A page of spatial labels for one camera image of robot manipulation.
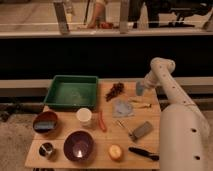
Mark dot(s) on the blue plastic cup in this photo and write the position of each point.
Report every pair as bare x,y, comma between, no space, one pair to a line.
139,89

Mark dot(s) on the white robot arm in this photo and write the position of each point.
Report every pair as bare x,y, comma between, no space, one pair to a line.
183,128

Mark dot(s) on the white plastic cup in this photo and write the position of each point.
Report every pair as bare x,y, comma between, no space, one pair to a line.
84,116

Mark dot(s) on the small metal cup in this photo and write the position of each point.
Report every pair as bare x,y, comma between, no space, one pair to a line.
47,150

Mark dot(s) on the bunch of dark grapes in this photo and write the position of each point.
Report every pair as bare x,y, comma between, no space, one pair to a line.
117,89

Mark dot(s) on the blue cloth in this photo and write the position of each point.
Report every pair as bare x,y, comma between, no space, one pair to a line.
122,108

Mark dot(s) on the metal fork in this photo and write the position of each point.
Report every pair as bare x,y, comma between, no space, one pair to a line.
123,127

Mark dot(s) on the green plastic tray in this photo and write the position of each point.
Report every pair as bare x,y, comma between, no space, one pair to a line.
72,92

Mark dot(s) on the wooden table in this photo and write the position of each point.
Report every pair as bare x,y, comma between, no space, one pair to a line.
100,158

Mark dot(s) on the grey block sponge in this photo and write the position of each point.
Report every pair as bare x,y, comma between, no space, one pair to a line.
141,131

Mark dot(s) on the purple bowl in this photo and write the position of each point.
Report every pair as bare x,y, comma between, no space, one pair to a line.
78,146

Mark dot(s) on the brown bowl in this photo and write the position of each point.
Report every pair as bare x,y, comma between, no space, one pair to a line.
47,116

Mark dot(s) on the blue sponge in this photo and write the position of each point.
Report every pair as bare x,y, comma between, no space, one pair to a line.
44,126

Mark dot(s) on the black handled brush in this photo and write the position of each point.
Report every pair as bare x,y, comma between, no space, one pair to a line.
144,153

